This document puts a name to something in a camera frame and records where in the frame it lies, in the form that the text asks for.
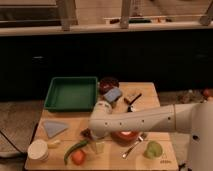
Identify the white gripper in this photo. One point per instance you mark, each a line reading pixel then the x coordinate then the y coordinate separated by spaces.
pixel 97 146

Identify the metal spoon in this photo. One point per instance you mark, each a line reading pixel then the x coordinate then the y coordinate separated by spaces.
pixel 140 139

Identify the green chili pepper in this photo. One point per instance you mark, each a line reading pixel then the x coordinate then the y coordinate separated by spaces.
pixel 71 149

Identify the orange bowl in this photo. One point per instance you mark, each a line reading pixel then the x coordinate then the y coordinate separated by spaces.
pixel 124 137

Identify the dark red bowl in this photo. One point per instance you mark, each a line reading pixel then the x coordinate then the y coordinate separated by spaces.
pixel 107 83

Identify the small yellow piece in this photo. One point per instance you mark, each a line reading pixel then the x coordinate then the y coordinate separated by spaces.
pixel 53 144

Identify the orange tomato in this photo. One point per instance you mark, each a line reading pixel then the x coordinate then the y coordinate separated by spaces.
pixel 78 157

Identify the brown black brush block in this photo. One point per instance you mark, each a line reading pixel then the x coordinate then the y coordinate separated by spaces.
pixel 132 96

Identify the blue triangular cloth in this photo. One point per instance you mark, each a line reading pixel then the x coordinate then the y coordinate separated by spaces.
pixel 54 128

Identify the bunch of dark grapes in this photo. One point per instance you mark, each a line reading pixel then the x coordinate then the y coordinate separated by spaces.
pixel 86 133

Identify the green cup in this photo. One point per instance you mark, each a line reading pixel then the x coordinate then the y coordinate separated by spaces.
pixel 153 150

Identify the green plastic tray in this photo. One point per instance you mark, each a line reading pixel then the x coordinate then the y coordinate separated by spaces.
pixel 71 94

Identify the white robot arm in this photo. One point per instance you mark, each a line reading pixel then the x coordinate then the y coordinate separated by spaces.
pixel 195 119

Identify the blue sponge block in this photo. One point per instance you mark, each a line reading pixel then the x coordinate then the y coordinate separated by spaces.
pixel 112 95

